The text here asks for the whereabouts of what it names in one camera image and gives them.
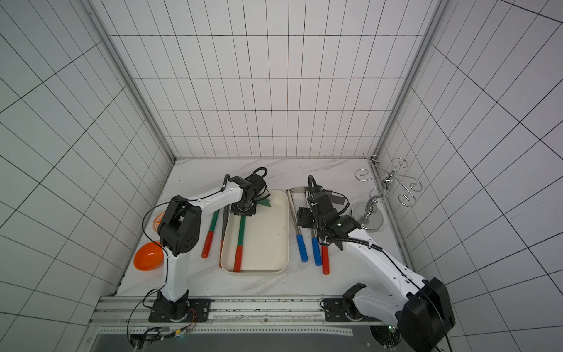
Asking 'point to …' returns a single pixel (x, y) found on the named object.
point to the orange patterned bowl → (157, 221)
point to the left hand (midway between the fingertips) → (241, 215)
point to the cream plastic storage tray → (265, 248)
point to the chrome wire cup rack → (365, 213)
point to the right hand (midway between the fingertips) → (305, 209)
